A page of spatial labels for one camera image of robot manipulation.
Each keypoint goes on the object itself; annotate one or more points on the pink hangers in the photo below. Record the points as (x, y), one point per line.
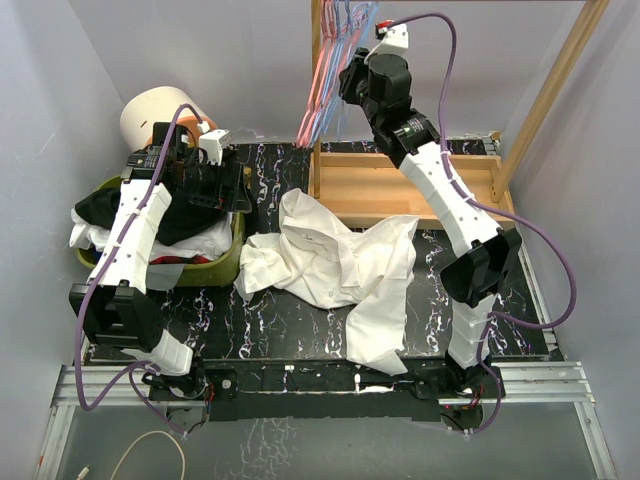
(338, 28)

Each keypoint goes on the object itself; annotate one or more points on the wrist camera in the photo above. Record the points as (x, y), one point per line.
(213, 142)
(392, 40)

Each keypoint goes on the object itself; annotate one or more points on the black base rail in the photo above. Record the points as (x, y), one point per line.
(431, 389)

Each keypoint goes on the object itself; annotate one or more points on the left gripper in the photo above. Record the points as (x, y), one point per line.
(231, 198)

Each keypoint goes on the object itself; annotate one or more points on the white clothes in basket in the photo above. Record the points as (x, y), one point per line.
(204, 247)

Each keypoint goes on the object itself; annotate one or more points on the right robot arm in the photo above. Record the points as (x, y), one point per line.
(485, 252)

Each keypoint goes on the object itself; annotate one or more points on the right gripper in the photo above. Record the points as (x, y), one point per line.
(349, 77)

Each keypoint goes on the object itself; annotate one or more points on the white shirt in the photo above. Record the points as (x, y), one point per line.
(315, 257)

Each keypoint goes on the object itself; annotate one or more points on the white cylindrical bin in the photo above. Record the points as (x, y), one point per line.
(155, 105)

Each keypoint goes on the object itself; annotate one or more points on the wooden clothes rack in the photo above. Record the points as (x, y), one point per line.
(364, 188)

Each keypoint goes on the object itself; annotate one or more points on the black garment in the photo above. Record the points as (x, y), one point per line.
(180, 221)

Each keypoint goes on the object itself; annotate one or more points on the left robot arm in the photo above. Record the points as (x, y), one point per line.
(112, 306)

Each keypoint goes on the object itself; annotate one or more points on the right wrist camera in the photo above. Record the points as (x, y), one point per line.
(392, 40)

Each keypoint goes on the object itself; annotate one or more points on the green laundry basket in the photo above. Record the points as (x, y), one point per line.
(220, 272)

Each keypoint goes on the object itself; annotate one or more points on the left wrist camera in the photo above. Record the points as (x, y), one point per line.
(213, 142)

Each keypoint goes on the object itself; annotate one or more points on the aluminium frame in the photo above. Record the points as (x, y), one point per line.
(525, 382)

